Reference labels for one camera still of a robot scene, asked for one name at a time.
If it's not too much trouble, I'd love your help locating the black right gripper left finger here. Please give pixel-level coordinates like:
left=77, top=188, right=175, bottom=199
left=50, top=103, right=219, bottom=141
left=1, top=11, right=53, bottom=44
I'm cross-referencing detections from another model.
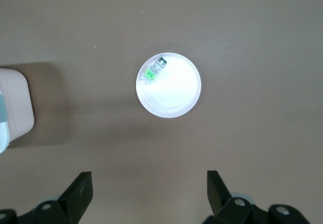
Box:
left=0, top=171, right=93, bottom=224

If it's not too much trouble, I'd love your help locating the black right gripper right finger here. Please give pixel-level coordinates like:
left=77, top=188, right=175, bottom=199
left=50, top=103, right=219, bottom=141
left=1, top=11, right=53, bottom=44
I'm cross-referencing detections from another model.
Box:
left=203, top=170, right=312, bottom=224

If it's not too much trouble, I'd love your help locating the pink storage box white lid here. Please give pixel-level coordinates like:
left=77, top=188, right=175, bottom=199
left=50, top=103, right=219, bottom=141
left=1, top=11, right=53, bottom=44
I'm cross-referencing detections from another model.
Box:
left=0, top=67, right=35, bottom=154

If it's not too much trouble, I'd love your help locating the pink round plate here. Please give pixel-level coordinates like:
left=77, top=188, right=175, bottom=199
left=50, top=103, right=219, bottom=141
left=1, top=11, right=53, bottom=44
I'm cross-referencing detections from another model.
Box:
left=135, top=52, right=202, bottom=119

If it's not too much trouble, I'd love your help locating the green push-button switch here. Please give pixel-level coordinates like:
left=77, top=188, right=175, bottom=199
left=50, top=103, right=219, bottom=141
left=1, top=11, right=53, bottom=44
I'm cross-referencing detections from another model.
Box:
left=139, top=57, right=168, bottom=86

